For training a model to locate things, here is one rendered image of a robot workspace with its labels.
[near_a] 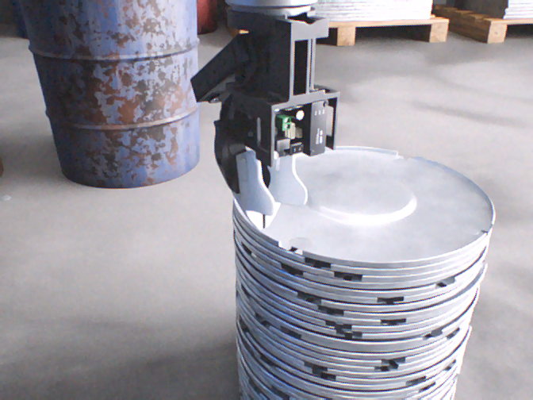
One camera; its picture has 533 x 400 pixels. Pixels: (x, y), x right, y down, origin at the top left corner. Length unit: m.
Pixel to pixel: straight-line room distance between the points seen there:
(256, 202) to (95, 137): 0.86
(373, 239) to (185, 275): 0.53
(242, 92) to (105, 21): 0.80
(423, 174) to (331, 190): 0.14
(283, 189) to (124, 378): 0.42
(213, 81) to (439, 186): 0.31
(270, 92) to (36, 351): 0.60
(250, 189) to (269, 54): 0.13
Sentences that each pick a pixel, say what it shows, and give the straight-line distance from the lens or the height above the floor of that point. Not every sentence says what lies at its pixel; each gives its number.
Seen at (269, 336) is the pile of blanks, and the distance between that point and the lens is 0.59.
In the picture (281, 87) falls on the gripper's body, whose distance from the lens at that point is 0.42.
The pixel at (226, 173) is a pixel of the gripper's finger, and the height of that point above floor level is 0.37.
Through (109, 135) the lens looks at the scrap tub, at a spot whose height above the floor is 0.14.
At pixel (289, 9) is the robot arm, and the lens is 0.42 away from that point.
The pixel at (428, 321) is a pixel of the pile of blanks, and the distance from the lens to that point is 0.55.
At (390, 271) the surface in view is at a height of 0.29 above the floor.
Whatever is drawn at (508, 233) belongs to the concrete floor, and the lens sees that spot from 1.22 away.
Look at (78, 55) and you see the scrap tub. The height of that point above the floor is 0.33.
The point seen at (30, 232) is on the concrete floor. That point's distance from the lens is 1.22.
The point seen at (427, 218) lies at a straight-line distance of 0.58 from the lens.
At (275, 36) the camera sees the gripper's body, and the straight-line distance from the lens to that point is 0.42.
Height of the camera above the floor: 0.57
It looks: 28 degrees down
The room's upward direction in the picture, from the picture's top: straight up
